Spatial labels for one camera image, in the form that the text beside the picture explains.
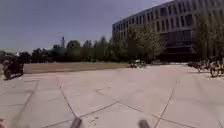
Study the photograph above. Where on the pale concrete slab plaza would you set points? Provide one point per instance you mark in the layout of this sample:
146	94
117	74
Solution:
126	90

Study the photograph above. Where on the row of trees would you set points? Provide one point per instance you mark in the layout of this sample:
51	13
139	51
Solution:
100	50

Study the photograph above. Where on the robot's own part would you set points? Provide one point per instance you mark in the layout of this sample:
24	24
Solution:
76	123
144	124

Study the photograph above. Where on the large curved grey building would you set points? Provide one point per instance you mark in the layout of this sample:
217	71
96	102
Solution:
173	23

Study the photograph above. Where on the tall thin tower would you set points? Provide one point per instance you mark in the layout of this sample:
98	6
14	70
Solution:
62	42

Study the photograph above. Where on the dry grass field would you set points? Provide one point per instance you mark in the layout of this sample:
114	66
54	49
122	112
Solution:
73	67

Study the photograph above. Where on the dark motorcycle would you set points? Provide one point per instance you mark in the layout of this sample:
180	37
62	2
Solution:
12	68

